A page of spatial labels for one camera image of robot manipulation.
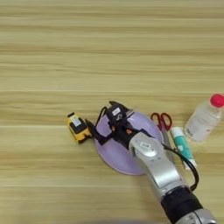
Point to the clear red-capped plastic bottle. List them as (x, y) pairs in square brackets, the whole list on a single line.
[(202, 121)]

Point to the purple round plate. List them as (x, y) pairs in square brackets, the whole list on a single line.
[(116, 157)]

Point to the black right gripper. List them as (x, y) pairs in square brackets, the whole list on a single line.
[(122, 131)]

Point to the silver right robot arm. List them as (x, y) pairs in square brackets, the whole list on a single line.
[(160, 166)]

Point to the teal white glue stick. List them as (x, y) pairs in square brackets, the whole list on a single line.
[(182, 144)]

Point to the yellow black tape measure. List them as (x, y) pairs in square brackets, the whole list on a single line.
[(77, 129)]

